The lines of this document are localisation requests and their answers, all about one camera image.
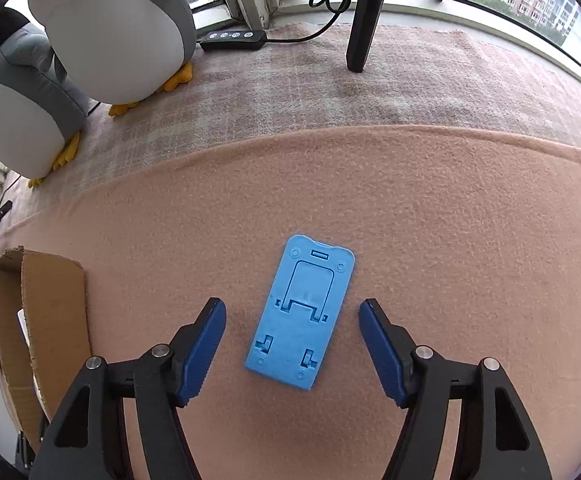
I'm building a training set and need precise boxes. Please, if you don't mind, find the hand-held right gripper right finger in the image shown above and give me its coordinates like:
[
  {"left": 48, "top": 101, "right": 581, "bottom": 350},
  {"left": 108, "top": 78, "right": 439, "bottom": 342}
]
[{"left": 359, "top": 298, "right": 553, "bottom": 480}]

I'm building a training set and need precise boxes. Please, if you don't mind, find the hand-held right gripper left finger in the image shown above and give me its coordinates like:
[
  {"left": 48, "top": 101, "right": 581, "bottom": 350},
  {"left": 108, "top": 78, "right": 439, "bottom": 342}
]
[{"left": 30, "top": 297, "right": 228, "bottom": 480}]

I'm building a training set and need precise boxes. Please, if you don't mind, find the blue phone stand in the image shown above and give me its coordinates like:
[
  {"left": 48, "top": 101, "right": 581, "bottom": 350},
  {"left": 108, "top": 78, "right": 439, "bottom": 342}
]
[{"left": 244, "top": 234, "right": 356, "bottom": 390}]

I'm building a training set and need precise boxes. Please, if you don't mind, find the brown cardboard box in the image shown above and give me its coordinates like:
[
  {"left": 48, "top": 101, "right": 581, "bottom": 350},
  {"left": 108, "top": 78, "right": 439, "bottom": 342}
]
[{"left": 0, "top": 246, "right": 94, "bottom": 453}]

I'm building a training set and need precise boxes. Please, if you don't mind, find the pink blanket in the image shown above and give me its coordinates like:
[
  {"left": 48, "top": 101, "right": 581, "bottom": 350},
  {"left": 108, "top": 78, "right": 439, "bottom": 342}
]
[{"left": 0, "top": 125, "right": 581, "bottom": 480}]

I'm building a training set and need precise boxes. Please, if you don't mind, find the checkered blanket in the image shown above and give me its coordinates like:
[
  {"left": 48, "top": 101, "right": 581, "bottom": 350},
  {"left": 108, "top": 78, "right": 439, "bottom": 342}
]
[{"left": 0, "top": 22, "right": 581, "bottom": 221}]

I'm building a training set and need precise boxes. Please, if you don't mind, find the large penguin plush toy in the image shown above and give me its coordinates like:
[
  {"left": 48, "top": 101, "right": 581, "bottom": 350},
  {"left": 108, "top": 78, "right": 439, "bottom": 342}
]
[{"left": 0, "top": 7, "right": 94, "bottom": 188}]

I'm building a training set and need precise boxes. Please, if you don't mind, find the black remote control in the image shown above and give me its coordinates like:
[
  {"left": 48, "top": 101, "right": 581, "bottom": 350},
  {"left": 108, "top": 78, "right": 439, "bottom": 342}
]
[{"left": 199, "top": 30, "right": 267, "bottom": 52}]

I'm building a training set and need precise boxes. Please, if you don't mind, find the small penguin plush toy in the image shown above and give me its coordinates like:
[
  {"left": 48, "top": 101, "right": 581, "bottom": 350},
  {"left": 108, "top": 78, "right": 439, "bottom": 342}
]
[{"left": 27, "top": 0, "right": 204, "bottom": 118}]

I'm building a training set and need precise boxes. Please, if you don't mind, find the black tripod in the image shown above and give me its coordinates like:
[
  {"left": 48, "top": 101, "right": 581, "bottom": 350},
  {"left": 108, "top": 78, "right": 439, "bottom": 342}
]
[{"left": 280, "top": 0, "right": 443, "bottom": 73}]

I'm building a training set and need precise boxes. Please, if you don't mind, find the black ring light cable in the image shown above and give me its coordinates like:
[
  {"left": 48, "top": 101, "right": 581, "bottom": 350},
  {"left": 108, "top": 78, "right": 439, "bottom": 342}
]
[{"left": 265, "top": 0, "right": 366, "bottom": 43}]

